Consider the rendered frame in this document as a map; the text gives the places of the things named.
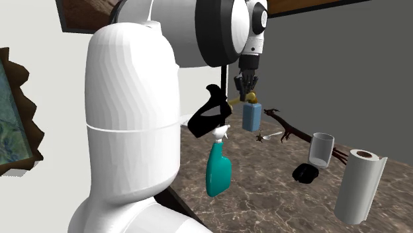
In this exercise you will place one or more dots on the dark brown lizard figure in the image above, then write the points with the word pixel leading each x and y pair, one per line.
pixel 290 129

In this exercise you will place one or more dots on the teal spray bottle white trigger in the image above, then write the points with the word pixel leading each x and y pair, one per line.
pixel 218 171

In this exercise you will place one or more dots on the dark framed orange wall picture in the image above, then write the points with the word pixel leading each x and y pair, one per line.
pixel 300 5

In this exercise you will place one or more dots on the clear drinking glass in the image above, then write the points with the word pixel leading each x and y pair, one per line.
pixel 320 150

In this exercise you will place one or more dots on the jagged brown framed wall picture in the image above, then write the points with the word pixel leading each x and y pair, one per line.
pixel 13 122

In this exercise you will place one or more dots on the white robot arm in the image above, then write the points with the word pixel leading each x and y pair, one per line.
pixel 132 106

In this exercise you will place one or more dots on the black computer mouse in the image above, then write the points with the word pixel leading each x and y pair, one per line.
pixel 305 173

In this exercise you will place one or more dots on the dark framed brown wall picture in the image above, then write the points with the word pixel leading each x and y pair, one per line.
pixel 84 14

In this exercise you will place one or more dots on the white spoon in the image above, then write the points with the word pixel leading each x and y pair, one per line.
pixel 268 136

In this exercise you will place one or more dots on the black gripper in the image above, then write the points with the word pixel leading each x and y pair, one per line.
pixel 249 62

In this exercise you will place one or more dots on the white paper towel roll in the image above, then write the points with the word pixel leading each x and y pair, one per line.
pixel 358 187

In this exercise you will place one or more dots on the blue soap dispenser gold pump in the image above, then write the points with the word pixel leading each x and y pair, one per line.
pixel 252 116

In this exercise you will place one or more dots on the small brown figure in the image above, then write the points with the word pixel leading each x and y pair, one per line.
pixel 259 138

